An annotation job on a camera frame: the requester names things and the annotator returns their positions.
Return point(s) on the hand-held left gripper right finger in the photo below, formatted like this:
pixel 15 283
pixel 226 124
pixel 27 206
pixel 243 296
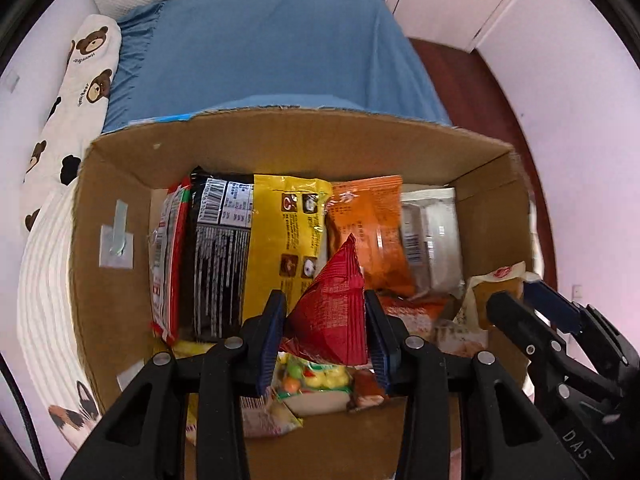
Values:
pixel 380 345

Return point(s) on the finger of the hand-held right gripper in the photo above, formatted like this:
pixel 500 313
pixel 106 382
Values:
pixel 515 317
pixel 555 305

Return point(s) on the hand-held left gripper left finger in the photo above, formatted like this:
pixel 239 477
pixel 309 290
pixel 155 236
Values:
pixel 270 340

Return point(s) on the brown cake packet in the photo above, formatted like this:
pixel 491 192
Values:
pixel 482 295

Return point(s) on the red triangular snack packet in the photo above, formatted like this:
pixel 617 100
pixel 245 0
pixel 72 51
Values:
pixel 330 305

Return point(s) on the blue cardboard box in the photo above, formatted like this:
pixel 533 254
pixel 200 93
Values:
pixel 300 145

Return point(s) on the brown red snack packet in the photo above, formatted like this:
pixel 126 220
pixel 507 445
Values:
pixel 367 390

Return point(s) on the orange white snack packet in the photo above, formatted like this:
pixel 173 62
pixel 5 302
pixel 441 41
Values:
pixel 425 317

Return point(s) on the green candy packet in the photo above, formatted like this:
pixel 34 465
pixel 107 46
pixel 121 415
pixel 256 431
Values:
pixel 315 380

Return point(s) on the pale yellow packet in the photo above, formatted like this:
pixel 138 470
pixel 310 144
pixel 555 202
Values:
pixel 192 349

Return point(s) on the white red printed packet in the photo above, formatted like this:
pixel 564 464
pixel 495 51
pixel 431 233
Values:
pixel 270 420

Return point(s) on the black snack packet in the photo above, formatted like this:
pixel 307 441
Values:
pixel 215 260

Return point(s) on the yellow snack packet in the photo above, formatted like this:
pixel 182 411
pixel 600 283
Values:
pixel 280 240

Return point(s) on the clear white snack packet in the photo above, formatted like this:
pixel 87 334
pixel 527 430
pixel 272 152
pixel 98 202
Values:
pixel 435 240

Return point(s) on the red white snack packet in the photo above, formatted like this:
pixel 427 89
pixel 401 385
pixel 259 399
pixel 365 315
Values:
pixel 167 260

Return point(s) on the cream striped blanket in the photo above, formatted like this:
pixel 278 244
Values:
pixel 45 285

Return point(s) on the blue bed sheet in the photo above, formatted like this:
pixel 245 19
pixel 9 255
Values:
pixel 275 50

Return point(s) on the bear print pillow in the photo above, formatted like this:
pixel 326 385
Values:
pixel 90 75

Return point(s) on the white wardrobe doors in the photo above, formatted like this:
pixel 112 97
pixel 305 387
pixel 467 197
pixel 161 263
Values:
pixel 440 0

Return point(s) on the white wall outlet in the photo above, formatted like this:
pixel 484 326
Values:
pixel 577 291

